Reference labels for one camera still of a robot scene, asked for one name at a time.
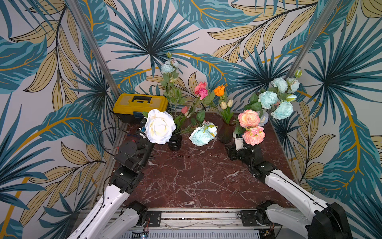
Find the large pale blue rose stem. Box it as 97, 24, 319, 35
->
141, 109, 176, 145

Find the light blue peony bunch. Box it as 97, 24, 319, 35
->
244, 68, 302, 120

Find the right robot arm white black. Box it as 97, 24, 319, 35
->
225, 144, 353, 239

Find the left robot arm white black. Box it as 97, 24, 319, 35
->
69, 119, 155, 239

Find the black ceramic vase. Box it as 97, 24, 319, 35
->
168, 131, 182, 151

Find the dark red glass vase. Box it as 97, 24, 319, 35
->
217, 122, 236, 144

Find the pink peach peony stem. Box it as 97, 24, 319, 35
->
234, 110, 266, 146

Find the lavender white rose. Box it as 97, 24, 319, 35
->
259, 110, 269, 127

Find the yellow black toolbox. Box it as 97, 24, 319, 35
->
112, 93, 168, 124

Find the orange rose stem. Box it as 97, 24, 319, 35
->
214, 85, 227, 104

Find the pink rose stem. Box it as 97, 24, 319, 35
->
181, 82, 215, 118

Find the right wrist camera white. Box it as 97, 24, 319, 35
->
234, 134, 244, 151

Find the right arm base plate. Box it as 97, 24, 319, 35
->
237, 210, 281, 228

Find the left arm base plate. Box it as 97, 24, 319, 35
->
135, 211, 162, 228

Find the aluminium frame rail front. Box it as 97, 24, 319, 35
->
68, 208, 332, 239

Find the left aluminium frame post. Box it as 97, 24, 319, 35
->
67, 0, 120, 98

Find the aluminium frame post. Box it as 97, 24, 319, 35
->
286, 0, 340, 77
67, 0, 120, 98

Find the right aluminium frame post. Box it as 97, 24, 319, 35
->
286, 0, 340, 77

